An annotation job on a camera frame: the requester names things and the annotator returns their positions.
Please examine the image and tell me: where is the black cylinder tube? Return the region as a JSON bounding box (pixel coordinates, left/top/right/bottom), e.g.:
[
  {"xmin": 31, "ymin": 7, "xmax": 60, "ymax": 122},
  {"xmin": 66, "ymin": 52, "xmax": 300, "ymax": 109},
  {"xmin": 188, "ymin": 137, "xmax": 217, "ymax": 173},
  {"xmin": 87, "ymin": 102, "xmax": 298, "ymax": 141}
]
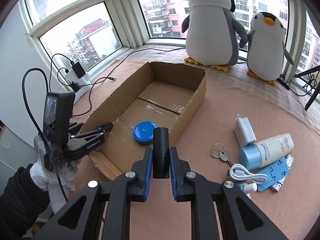
[{"xmin": 152, "ymin": 127, "xmax": 170, "ymax": 179}]

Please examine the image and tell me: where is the blue round tape measure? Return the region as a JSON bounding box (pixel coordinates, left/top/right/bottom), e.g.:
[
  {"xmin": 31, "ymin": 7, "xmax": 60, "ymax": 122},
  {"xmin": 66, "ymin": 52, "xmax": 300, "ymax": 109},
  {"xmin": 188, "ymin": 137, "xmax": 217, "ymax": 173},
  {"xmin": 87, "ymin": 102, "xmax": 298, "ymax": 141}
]
[{"xmin": 132, "ymin": 121, "xmax": 157, "ymax": 145}]

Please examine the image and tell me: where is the silver key with ring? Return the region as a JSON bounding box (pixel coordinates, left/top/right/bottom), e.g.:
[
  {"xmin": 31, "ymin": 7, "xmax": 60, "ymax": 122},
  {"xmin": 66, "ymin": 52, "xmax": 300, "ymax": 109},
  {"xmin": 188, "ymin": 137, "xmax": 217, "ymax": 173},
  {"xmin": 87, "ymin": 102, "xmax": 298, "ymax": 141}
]
[{"xmin": 210, "ymin": 143, "xmax": 233, "ymax": 166}]

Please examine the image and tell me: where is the white USB cable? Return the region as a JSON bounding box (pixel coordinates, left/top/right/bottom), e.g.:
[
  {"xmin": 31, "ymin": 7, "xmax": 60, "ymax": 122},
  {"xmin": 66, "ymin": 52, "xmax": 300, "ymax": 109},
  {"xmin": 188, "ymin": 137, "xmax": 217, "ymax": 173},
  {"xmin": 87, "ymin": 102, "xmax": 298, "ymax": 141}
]
[{"xmin": 228, "ymin": 163, "xmax": 269, "ymax": 185}]

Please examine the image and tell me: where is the small blue sanitizer bottle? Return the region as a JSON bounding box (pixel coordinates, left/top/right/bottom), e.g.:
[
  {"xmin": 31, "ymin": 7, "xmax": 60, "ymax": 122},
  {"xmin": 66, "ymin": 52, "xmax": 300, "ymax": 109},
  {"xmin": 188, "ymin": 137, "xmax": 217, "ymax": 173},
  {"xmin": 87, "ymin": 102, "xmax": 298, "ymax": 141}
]
[{"xmin": 236, "ymin": 183, "xmax": 258, "ymax": 194}]

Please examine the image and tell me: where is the brown cardboard box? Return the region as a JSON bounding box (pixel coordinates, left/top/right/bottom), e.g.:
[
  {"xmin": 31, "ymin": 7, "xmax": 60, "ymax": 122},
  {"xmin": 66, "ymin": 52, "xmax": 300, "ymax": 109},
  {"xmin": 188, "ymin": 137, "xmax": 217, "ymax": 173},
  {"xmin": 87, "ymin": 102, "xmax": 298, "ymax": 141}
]
[{"xmin": 82, "ymin": 60, "xmax": 206, "ymax": 180}]

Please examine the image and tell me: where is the white sunscreen tube blue cap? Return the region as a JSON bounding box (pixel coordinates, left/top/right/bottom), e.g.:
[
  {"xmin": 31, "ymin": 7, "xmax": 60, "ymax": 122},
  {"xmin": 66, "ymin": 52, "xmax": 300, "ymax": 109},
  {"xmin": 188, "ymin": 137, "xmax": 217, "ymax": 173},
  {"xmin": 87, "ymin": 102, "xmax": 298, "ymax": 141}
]
[{"xmin": 239, "ymin": 133, "xmax": 294, "ymax": 171}]

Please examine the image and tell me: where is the white USB wall charger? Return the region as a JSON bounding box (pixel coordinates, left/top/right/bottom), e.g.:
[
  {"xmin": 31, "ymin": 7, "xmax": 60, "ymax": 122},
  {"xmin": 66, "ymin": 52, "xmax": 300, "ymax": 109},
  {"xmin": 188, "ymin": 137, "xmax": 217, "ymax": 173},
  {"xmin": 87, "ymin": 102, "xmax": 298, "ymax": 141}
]
[{"xmin": 234, "ymin": 114, "xmax": 256, "ymax": 148}]

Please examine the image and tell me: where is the blue folding phone stand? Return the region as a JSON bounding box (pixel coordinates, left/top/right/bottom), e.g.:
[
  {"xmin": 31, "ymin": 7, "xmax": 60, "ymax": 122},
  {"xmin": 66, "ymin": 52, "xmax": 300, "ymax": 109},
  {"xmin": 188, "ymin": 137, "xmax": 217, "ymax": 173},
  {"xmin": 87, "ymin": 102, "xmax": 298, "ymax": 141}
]
[{"xmin": 258, "ymin": 154, "xmax": 293, "ymax": 191}]

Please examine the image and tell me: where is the patterned white lighter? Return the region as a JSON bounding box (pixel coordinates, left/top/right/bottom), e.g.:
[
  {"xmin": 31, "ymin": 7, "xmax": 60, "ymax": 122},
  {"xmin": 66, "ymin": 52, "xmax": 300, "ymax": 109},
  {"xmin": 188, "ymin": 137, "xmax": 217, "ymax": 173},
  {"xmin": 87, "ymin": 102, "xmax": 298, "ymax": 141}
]
[{"xmin": 271, "ymin": 154, "xmax": 295, "ymax": 193}]

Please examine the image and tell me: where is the black sleeved left forearm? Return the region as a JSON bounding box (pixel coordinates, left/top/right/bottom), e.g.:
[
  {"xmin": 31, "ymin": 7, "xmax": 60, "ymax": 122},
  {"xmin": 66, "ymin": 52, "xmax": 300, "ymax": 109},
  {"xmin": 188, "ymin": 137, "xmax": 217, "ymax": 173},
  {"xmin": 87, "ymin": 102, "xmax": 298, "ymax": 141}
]
[{"xmin": 1, "ymin": 164, "xmax": 50, "ymax": 239}]

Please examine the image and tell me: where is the white gloved left hand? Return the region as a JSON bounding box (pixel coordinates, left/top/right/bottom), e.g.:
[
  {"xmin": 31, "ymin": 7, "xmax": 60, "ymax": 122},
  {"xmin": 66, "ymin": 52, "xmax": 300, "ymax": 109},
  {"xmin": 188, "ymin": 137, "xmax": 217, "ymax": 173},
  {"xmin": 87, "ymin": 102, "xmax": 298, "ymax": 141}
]
[{"xmin": 30, "ymin": 135, "xmax": 81, "ymax": 214}]

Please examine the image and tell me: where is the white power strip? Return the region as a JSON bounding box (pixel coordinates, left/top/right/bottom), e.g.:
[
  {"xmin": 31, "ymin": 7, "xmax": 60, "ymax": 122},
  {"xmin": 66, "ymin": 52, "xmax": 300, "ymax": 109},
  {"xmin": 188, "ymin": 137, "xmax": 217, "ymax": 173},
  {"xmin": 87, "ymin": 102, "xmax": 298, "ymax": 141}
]
[{"xmin": 67, "ymin": 73, "xmax": 93, "ymax": 103}]

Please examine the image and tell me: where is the white power adapter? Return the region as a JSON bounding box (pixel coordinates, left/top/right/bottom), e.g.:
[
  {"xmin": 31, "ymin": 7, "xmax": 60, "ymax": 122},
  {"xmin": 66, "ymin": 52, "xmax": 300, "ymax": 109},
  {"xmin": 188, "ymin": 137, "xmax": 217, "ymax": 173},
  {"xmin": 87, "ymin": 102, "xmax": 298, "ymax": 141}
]
[{"xmin": 65, "ymin": 70, "xmax": 78, "ymax": 83}]

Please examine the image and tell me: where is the black power adapter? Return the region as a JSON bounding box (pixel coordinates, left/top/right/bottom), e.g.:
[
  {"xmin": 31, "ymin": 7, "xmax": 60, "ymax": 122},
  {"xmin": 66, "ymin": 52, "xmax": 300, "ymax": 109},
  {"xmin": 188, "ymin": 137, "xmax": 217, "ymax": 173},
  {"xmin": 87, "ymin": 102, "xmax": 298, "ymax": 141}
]
[{"xmin": 72, "ymin": 62, "xmax": 86, "ymax": 79}]

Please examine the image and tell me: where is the pink fleece blanket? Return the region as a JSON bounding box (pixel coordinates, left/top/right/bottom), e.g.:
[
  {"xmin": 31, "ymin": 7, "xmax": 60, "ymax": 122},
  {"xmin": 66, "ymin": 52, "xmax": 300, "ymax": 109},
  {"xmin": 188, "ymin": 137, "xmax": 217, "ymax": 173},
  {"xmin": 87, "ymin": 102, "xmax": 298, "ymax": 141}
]
[{"xmin": 69, "ymin": 60, "xmax": 320, "ymax": 240}]

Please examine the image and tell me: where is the large penguin plush toy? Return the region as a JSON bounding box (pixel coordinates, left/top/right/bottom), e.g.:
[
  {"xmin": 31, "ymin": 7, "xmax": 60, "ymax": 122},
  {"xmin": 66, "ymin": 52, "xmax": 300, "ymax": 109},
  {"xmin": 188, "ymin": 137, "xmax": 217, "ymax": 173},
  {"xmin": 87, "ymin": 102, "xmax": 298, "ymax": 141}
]
[{"xmin": 182, "ymin": 0, "xmax": 247, "ymax": 72}]

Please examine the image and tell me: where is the small penguin plush toy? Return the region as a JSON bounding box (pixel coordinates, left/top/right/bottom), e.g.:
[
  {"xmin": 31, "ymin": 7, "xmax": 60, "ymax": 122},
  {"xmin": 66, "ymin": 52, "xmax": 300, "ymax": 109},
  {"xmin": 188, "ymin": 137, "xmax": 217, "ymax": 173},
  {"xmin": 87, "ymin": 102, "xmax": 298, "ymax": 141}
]
[{"xmin": 239, "ymin": 11, "xmax": 294, "ymax": 86}]

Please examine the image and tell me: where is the black tripod stand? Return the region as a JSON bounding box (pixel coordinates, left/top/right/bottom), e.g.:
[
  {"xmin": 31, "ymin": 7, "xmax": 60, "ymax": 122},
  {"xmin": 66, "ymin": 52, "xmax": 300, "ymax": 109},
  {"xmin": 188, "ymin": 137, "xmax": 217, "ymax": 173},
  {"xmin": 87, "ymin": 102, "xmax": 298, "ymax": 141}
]
[{"xmin": 295, "ymin": 65, "xmax": 320, "ymax": 111}]

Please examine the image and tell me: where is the black loose cable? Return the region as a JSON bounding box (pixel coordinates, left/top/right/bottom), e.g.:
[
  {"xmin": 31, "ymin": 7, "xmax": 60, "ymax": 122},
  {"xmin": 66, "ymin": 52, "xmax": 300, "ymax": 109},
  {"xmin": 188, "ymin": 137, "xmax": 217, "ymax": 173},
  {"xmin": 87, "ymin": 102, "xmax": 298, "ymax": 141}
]
[{"xmin": 49, "ymin": 47, "xmax": 187, "ymax": 118}]

